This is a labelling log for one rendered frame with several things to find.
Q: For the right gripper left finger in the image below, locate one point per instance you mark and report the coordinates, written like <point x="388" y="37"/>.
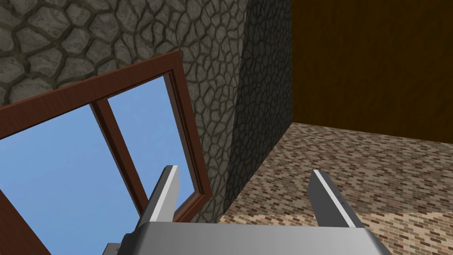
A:
<point x="163" y="198"/>

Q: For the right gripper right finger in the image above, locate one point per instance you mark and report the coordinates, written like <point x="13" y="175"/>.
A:
<point x="329" y="202"/>

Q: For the brown framed window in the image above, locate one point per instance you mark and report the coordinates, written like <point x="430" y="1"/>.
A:
<point x="63" y="163"/>

